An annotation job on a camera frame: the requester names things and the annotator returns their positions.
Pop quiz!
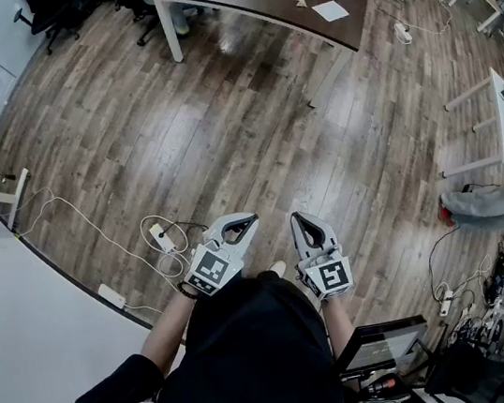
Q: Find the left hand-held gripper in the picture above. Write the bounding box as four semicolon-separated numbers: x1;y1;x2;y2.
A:
174;210;271;301

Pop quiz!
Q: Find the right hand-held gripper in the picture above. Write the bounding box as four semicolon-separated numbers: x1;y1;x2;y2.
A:
286;203;356;306

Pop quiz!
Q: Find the person's left forearm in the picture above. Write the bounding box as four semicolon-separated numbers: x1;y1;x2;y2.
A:
132;289;211;380

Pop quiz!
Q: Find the person's right forearm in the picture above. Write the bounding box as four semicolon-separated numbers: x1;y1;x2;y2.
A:
321;293;365;373

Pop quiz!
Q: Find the white power strip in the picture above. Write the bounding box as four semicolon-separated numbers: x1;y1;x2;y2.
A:
96;280;128;314
435;289;459;318
393;21;414;47
148;221;178;255

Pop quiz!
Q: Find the black chest monitor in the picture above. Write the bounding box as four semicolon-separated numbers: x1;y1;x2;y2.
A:
331;313;434;378

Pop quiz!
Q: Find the person's black shirt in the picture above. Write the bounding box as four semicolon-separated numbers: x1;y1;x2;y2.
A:
54;262;347;403

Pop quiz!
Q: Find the white paper sheet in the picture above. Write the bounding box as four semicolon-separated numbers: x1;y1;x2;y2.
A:
311;0;351;24

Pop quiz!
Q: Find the black bead bracelet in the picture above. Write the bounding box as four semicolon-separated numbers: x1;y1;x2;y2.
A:
176;277;200;303

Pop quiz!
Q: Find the black chest rig mount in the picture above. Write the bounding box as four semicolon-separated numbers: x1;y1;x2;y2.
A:
349;365;413;403

